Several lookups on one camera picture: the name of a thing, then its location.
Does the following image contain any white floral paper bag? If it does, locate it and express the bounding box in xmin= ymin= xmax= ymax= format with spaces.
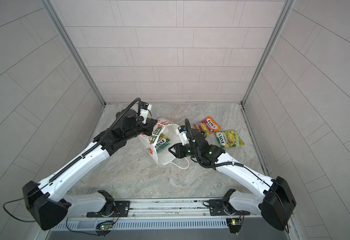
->
xmin=138 ymin=118 xmax=190 ymax=170

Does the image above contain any circuit board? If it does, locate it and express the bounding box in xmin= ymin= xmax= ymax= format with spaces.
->
xmin=95 ymin=221 xmax=114 ymax=231
xmin=226 ymin=219 xmax=243 ymax=234

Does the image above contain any right circuit board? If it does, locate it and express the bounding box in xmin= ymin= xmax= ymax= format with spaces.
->
xmin=226 ymin=219 xmax=243 ymax=234

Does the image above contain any yellow-green Fox's candy packet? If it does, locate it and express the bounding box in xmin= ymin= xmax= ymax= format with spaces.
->
xmin=215 ymin=130 xmax=244 ymax=149

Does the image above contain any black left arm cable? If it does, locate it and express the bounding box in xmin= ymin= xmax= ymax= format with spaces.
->
xmin=3 ymin=191 xmax=43 ymax=223

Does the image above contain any aluminium right corner post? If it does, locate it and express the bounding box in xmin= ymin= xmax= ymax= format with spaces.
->
xmin=242 ymin=0 xmax=295 ymax=106

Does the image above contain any left circuit board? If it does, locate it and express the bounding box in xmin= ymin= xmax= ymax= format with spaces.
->
xmin=95 ymin=221 xmax=114 ymax=231

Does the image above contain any orange Fox's candy packet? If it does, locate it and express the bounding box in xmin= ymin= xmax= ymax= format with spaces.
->
xmin=194 ymin=116 xmax=221 ymax=137

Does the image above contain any aluminium corner post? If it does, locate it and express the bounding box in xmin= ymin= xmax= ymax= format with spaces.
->
xmin=40 ymin=0 xmax=106 ymax=107
xmin=242 ymin=0 xmax=295 ymax=106

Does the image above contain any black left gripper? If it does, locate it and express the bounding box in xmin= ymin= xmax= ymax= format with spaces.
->
xmin=122 ymin=117 xmax=158 ymax=142

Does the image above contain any green Fox's candy packet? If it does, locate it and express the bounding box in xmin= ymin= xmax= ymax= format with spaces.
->
xmin=155 ymin=134 xmax=170 ymax=153

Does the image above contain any aluminium left corner post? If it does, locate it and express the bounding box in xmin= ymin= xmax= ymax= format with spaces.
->
xmin=40 ymin=0 xmax=106 ymax=107

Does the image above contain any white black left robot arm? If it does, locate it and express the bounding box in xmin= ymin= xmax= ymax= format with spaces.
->
xmin=22 ymin=115 xmax=157 ymax=231

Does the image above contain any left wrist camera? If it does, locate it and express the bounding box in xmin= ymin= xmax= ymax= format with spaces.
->
xmin=139 ymin=102 xmax=152 ymax=124

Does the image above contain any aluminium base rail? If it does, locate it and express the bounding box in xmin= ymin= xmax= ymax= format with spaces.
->
xmin=39 ymin=196 xmax=294 ymax=223

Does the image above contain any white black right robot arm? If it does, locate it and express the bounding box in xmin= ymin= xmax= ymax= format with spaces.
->
xmin=168 ymin=140 xmax=297 ymax=231

